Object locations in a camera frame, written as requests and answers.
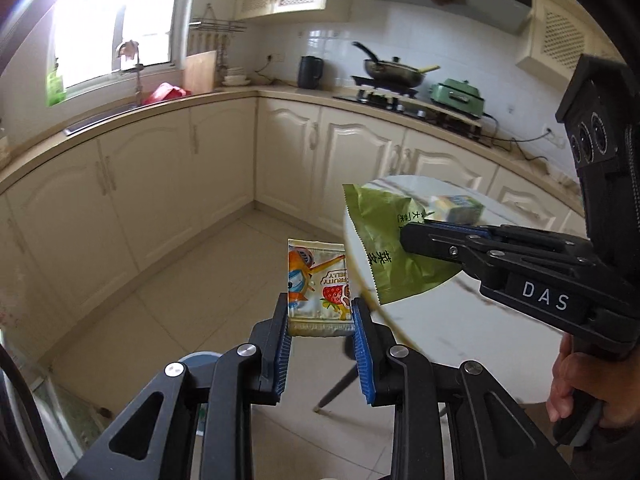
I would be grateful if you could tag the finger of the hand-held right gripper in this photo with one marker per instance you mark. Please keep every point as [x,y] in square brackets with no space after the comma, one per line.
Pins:
[465,230]
[435,245]

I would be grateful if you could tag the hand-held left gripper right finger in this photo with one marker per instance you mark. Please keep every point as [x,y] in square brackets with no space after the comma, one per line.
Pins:
[362,355]

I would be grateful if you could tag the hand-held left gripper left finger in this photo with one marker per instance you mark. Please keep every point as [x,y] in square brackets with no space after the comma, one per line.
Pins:
[282,355]

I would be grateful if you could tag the green snack packet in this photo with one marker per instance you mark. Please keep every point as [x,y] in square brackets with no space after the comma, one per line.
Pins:
[380,230]

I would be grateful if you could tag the cartoon print jelly sachet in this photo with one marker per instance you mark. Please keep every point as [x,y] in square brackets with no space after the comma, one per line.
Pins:
[320,285]

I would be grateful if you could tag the blue plastic bin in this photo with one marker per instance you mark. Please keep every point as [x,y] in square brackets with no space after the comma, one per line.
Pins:
[200,358]

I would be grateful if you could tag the person's right forearm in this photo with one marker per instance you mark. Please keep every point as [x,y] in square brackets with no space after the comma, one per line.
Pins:
[620,455]

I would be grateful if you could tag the person's right hand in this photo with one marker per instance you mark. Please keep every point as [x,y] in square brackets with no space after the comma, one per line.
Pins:
[615,385]

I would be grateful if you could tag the green white milk carton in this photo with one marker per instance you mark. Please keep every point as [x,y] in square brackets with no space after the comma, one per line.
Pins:
[457,207]

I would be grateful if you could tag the round marble table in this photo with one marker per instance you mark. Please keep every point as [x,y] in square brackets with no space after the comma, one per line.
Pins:
[450,340]

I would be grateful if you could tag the green electric cooking pot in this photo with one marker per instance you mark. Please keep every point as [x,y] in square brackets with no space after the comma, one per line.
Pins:
[457,97]

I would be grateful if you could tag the black glass gas stove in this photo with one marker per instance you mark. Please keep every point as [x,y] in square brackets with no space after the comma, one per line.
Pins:
[390,105]

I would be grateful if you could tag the black wok with lid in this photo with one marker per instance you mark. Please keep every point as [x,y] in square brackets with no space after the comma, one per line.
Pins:
[395,72]

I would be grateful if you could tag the cream lower kitchen cabinets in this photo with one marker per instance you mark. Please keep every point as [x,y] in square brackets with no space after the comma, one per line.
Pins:
[175,175]

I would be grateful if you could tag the black electric kettle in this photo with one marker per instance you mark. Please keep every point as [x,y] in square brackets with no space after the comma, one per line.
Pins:
[310,74]

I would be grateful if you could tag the patterned glass door cabinet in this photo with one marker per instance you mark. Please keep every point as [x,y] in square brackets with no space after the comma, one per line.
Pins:
[65,410]

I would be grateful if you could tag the stack of white bowls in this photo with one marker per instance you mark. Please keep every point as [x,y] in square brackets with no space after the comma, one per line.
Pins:
[236,78]

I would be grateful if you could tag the red plastic container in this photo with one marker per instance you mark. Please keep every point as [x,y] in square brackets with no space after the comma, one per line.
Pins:
[167,94]

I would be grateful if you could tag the wooden cutting board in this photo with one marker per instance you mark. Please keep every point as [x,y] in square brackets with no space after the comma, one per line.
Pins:
[200,72]

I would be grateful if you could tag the steel kitchen sink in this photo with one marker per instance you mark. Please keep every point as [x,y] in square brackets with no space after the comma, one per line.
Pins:
[105,117]

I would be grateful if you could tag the row of hanging utensils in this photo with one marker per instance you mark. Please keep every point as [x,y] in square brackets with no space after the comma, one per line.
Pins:
[210,45]

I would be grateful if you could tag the metal sink faucet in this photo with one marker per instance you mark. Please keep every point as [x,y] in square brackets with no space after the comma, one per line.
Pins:
[136,75]

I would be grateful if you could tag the kitchen window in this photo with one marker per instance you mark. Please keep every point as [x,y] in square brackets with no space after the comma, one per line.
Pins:
[100,25]

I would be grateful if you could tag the white wall socket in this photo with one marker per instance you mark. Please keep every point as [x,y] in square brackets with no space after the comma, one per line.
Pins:
[273,57]
[555,137]

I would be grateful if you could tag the metal wall utensil rack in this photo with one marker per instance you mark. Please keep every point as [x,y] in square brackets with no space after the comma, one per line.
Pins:
[220,24]

